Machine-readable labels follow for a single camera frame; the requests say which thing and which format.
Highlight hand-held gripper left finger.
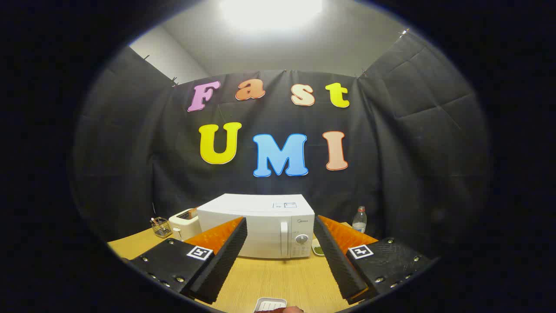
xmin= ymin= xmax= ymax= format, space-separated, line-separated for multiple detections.
xmin=129 ymin=216 xmax=248 ymax=305

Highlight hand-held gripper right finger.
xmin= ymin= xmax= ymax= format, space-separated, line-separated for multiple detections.
xmin=314 ymin=215 xmax=437 ymax=305

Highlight white toaster oven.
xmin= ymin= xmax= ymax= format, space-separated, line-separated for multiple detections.
xmin=196 ymin=193 xmax=315 ymax=260

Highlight white bread toaster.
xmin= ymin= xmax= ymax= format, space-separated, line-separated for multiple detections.
xmin=169 ymin=208 xmax=202 ymax=242

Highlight white food tray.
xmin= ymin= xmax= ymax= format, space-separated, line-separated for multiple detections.
xmin=254 ymin=297 xmax=287 ymax=313

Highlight clear plastic water bottle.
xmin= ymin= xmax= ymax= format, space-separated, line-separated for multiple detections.
xmin=352 ymin=206 xmax=368 ymax=234

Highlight black backdrop cloth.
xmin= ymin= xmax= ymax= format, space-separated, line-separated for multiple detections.
xmin=72 ymin=30 xmax=491 ymax=261

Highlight ceiling light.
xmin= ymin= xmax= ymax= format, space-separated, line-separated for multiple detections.
xmin=219 ymin=0 xmax=324 ymax=31

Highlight wire mesh utensil basket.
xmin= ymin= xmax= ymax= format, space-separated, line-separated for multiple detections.
xmin=151 ymin=216 xmax=173 ymax=239

